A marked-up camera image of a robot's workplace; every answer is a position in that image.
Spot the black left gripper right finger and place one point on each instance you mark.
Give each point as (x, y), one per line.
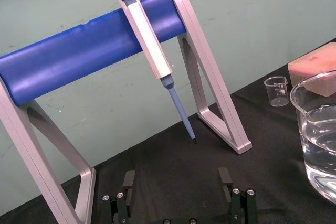
(240, 203)

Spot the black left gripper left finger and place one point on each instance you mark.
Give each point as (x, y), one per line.
(121, 203)

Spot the black table cloth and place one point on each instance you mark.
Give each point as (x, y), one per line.
(199, 176)

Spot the large glass beaker with water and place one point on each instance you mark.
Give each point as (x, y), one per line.
(316, 134)

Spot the small glass beaker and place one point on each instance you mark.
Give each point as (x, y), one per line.
(277, 90)

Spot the grey and blue pipette stand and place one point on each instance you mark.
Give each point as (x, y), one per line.
(78, 58)

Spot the pink pipette tip box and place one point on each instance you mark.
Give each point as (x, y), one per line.
(313, 69)

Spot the white and blue pipette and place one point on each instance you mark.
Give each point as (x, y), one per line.
(147, 51)

